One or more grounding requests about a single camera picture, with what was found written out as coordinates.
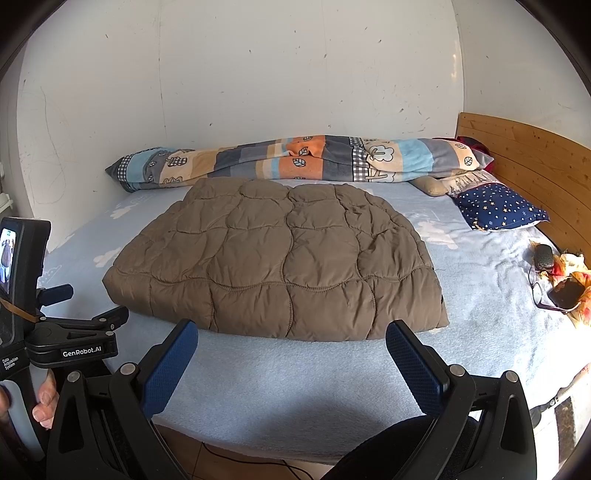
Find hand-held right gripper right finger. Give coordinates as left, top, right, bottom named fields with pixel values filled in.
left=385, top=319, right=539, bottom=480

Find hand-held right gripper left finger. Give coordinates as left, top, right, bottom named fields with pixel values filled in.
left=46, top=318, right=199, bottom=480

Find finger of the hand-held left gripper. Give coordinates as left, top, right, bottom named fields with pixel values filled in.
left=37, top=284, right=75, bottom=308
left=92, top=305, right=130, bottom=333

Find brown quilted hooded jacket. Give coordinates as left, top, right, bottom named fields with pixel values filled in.
left=102, top=176, right=450, bottom=342

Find person's left hand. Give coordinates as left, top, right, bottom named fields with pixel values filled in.
left=32, top=369, right=59, bottom=431

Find eyeglasses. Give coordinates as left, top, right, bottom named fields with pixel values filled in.
left=527, top=265, right=580, bottom=315

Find black phone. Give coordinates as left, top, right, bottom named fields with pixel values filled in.
left=549, top=278, right=586, bottom=310

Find dark glasses case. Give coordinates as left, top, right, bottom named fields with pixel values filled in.
left=533, top=244, right=555, bottom=271

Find navy star print pillow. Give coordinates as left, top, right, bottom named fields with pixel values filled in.
left=452, top=182, right=551, bottom=232

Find orange floral cloth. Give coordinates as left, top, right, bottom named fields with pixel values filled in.
left=538, top=249, right=591, bottom=329

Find beige patterned pillow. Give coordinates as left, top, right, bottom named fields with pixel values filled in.
left=409, top=168, right=502, bottom=198

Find dark red cloth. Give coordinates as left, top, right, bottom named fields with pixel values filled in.
left=455, top=136, right=496, bottom=174

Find rolled patchwork blanket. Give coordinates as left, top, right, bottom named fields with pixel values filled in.
left=105, top=135, right=495, bottom=193

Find wooden headboard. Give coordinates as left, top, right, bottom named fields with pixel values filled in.
left=455, top=112, right=591, bottom=268

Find black cable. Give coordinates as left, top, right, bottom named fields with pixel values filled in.
left=201, top=440, right=315, bottom=480

